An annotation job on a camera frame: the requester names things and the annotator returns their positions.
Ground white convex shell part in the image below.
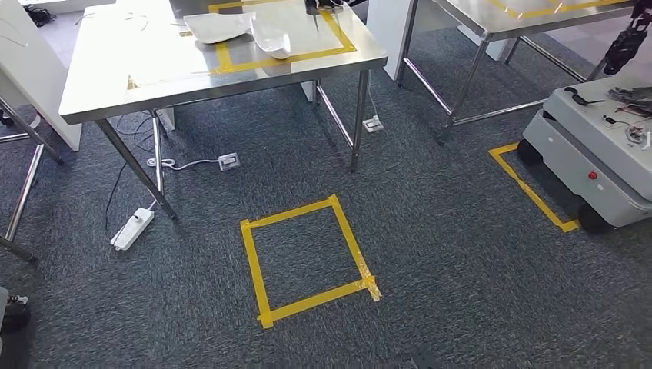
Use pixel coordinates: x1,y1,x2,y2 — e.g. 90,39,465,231
182,12,256,45

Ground white concave shell part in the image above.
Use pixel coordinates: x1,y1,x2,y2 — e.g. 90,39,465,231
250,18,292,60

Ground yellow tape square outline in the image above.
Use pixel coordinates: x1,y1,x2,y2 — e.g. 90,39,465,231
488,141,581,234
239,193,382,331

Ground white cabinet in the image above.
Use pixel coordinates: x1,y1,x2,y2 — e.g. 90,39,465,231
364,0,512,82

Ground black remote controller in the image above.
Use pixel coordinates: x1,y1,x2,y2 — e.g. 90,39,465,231
303,0,358,34

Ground white power strip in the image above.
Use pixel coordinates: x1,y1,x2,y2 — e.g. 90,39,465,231
109,207,156,252

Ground black robot foot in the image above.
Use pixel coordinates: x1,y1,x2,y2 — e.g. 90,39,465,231
411,345,440,369

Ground stainless steel table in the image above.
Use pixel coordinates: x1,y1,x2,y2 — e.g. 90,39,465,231
58,0,390,221
0,96,65,264
395,0,640,147

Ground yellow tape single rectangle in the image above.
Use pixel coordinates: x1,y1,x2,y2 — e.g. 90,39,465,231
485,0,636,21

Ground grey tool pile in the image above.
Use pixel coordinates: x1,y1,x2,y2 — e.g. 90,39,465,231
605,85,652,115

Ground white board panel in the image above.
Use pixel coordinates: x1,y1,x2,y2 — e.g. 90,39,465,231
0,0,83,153

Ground white socket cable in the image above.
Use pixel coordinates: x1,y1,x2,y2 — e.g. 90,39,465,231
146,157,221,172

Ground thin black cable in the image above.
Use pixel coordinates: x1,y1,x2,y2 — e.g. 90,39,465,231
104,114,150,241

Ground black curved strap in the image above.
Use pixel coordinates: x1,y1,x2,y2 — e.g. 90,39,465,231
564,85,607,108

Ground small wire and keys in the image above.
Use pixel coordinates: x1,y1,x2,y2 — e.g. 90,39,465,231
601,115,647,145

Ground black cable bundle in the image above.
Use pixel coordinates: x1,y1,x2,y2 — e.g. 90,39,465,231
22,3,58,28

